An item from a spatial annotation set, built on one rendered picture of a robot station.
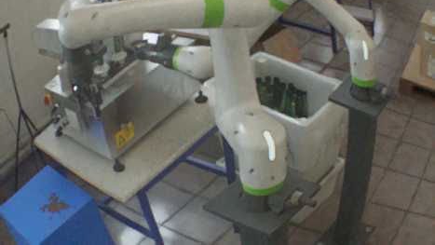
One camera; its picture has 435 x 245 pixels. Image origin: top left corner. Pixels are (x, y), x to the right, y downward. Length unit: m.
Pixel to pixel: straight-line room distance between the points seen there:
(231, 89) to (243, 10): 0.35
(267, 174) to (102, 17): 0.64
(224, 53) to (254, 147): 0.25
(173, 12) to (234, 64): 0.36
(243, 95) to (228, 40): 0.17
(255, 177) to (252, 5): 0.48
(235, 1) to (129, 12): 0.24
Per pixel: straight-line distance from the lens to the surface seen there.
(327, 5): 2.04
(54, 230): 2.12
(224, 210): 1.59
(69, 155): 2.27
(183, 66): 1.89
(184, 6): 1.20
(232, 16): 1.23
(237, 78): 1.51
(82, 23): 1.15
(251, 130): 1.46
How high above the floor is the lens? 1.99
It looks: 32 degrees down
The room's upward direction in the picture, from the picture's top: 7 degrees counter-clockwise
